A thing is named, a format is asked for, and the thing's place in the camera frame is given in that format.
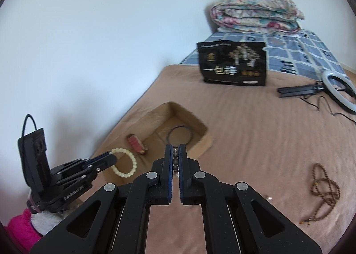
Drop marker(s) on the brown blanket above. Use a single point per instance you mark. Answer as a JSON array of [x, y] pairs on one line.
[[250, 145]]

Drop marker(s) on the black bangle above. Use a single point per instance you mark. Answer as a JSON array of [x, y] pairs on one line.
[[170, 133]]

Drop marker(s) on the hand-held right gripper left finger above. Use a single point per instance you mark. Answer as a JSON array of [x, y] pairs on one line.
[[169, 181]]

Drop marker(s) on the folded floral quilt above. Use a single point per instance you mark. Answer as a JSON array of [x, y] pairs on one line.
[[256, 12]]

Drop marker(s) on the black printed bag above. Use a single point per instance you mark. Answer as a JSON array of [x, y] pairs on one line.
[[233, 70]]

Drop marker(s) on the brown cardboard box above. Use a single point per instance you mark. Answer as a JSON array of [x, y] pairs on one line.
[[180, 116]]

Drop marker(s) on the small pearl earring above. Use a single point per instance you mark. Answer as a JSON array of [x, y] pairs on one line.
[[268, 198]]

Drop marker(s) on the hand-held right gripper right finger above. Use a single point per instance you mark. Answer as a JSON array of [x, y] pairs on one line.
[[180, 181]]

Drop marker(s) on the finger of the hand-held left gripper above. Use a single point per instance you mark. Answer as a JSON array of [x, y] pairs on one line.
[[100, 157], [97, 170]]

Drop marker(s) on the blue checked bedsheet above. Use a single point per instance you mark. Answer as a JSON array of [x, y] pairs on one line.
[[300, 54]]

